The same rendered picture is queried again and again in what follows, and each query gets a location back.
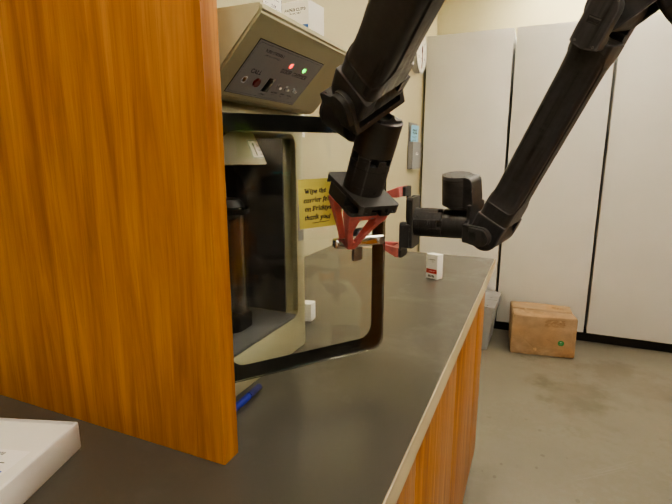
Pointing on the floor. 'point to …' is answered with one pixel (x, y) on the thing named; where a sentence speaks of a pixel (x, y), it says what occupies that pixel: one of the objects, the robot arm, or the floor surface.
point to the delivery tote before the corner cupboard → (489, 315)
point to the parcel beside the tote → (542, 329)
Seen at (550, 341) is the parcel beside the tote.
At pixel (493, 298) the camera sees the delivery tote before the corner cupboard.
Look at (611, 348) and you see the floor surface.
